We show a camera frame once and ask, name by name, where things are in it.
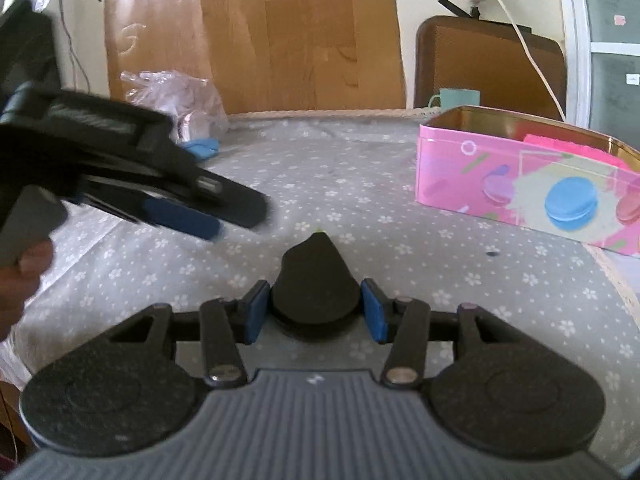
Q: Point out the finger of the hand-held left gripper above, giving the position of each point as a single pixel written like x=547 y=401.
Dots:
x=240 y=205
x=175 y=217

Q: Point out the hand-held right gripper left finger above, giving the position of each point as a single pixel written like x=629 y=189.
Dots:
x=257 y=310

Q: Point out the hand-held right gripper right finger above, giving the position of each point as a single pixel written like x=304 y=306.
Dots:
x=375 y=317

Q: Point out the black soft pad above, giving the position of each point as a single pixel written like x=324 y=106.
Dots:
x=315 y=285

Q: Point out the pink tin box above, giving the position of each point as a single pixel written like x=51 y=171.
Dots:
x=500 y=175

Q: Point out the pink fluffy towel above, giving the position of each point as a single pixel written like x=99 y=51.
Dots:
x=565 y=147

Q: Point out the person's left hand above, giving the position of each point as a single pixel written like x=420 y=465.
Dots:
x=27 y=280

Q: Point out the blue plastic case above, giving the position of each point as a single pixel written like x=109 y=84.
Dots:
x=202 y=148

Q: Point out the grey floral tablecloth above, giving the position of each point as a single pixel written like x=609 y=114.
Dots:
x=350 y=170

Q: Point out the clear plastic bag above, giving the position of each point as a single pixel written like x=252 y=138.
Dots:
x=185 y=92

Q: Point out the wooden board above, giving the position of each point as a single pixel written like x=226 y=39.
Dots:
x=300 y=35

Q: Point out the teal plastic cup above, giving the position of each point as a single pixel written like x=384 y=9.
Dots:
x=460 y=97

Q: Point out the brown wooden chair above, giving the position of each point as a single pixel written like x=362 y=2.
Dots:
x=480 y=55

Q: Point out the black tape strip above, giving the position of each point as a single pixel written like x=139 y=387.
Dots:
x=457 y=7

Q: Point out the white framed glass door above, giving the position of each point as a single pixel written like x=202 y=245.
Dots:
x=575 y=35

